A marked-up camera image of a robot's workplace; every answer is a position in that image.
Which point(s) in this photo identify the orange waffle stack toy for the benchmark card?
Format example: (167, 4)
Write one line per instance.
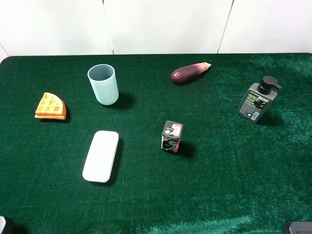
(51, 107)

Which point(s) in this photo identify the green velvet tablecloth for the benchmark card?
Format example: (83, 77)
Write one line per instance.
(229, 176)

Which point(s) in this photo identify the grey pump dispenser bottle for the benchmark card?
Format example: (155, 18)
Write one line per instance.
(258, 98)

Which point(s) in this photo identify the black left robot part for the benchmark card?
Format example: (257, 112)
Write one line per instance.
(6, 225)

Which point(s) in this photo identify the light blue plastic cup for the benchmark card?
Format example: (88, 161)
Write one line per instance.
(102, 78)

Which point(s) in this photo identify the black red gum box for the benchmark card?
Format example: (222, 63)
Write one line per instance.
(171, 136)

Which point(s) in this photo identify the grey right robot part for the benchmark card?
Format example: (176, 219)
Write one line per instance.
(298, 228)

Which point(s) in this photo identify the white oblong case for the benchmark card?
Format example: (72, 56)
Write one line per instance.
(100, 157)

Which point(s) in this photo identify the purple eggplant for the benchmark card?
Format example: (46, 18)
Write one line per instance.
(186, 73)

